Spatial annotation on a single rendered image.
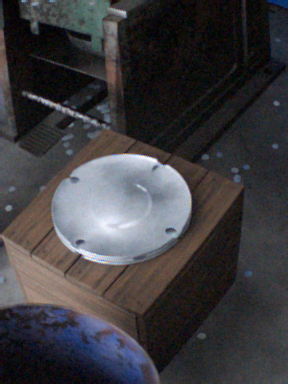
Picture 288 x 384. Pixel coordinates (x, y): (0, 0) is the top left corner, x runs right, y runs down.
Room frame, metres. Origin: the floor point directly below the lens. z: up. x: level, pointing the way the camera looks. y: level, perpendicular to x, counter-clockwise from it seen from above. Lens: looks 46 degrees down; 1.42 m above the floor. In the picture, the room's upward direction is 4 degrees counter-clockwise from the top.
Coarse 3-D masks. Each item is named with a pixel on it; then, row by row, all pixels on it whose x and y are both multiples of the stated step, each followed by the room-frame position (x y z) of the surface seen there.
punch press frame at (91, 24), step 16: (32, 0) 1.66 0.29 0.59; (48, 0) 1.61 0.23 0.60; (64, 0) 1.57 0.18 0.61; (80, 0) 1.52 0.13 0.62; (96, 0) 1.48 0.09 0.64; (112, 0) 1.46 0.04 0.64; (32, 16) 1.66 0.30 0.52; (48, 16) 1.62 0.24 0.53; (64, 16) 1.57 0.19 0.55; (80, 16) 1.53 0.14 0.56; (96, 16) 1.49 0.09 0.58; (32, 32) 1.67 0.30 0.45; (80, 32) 1.53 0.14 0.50; (96, 32) 1.49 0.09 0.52; (96, 48) 1.50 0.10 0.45; (32, 96) 1.68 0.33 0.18; (64, 112) 1.58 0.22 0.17; (80, 112) 1.55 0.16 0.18
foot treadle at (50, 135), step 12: (96, 96) 1.68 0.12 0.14; (84, 108) 1.62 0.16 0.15; (72, 120) 1.56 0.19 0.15; (36, 132) 1.51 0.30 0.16; (48, 132) 1.50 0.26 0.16; (60, 132) 1.50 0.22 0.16; (24, 144) 1.46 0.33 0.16; (36, 144) 1.46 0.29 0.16; (48, 144) 1.45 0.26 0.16; (36, 156) 1.41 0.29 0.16
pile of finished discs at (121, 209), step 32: (96, 160) 1.13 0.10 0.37; (128, 160) 1.13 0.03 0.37; (64, 192) 1.05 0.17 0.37; (96, 192) 1.03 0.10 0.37; (128, 192) 1.03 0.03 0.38; (160, 192) 1.03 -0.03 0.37; (64, 224) 0.96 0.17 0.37; (96, 224) 0.95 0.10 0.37; (128, 224) 0.94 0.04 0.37; (160, 224) 0.94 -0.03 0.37; (96, 256) 0.86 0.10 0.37; (128, 256) 0.86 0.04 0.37
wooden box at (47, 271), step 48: (96, 144) 1.21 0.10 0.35; (144, 144) 1.20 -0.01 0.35; (48, 192) 1.07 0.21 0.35; (192, 192) 1.04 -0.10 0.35; (240, 192) 1.03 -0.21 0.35; (48, 240) 0.93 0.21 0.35; (192, 240) 0.90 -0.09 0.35; (48, 288) 0.88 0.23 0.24; (96, 288) 0.80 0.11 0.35; (144, 288) 0.79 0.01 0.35; (192, 288) 0.87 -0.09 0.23; (144, 336) 0.73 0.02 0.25
